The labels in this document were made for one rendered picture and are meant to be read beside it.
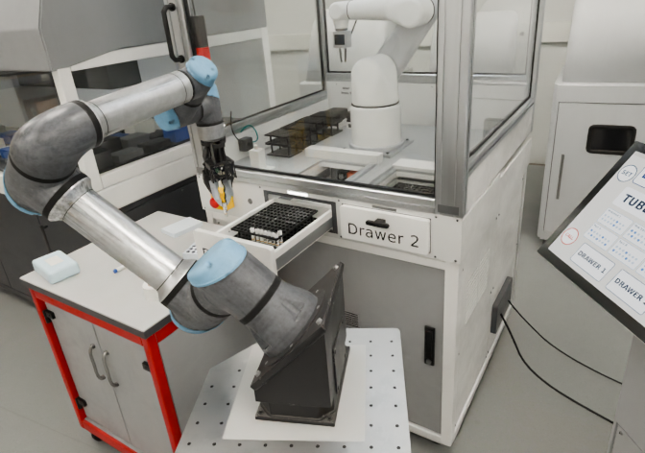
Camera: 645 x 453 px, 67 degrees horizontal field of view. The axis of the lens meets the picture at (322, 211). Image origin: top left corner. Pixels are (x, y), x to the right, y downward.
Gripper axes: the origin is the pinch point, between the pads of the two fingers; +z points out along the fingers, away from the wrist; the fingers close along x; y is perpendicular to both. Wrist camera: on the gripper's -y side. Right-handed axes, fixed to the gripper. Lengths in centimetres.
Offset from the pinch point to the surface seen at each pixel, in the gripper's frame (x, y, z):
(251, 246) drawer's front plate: 0.0, 22.8, 5.9
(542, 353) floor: 122, 25, 101
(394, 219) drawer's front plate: 41, 31, 7
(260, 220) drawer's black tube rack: 9.8, 2.9, 8.5
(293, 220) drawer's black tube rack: 18.1, 9.6, 8.5
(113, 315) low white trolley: -38.1, 7.7, 21.5
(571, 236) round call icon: 54, 78, -2
